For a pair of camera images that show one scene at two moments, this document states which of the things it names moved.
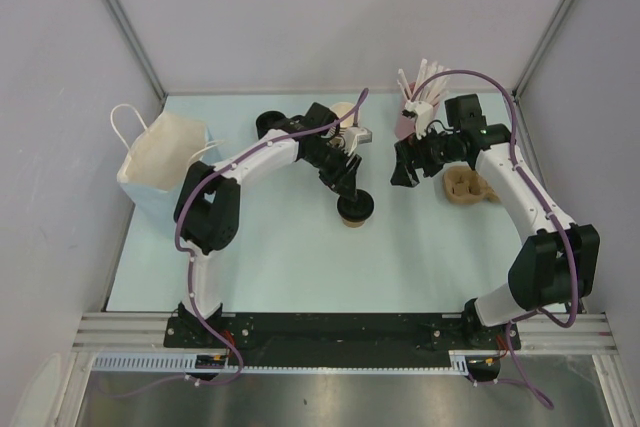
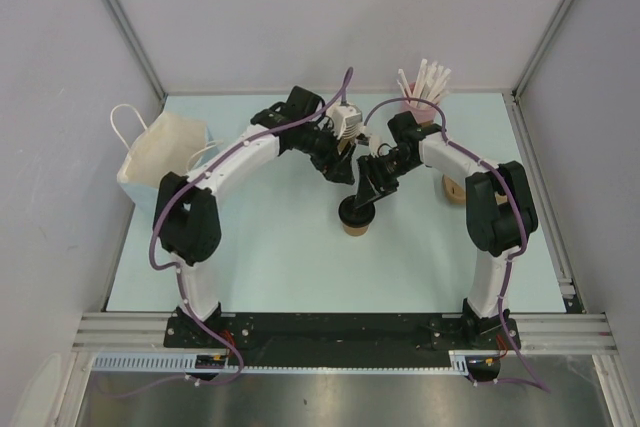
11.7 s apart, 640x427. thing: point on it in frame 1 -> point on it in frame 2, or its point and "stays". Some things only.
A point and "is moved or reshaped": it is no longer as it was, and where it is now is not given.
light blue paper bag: [151, 174] stays
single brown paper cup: [353, 224] is moved or reshaped
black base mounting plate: [342, 340] stays
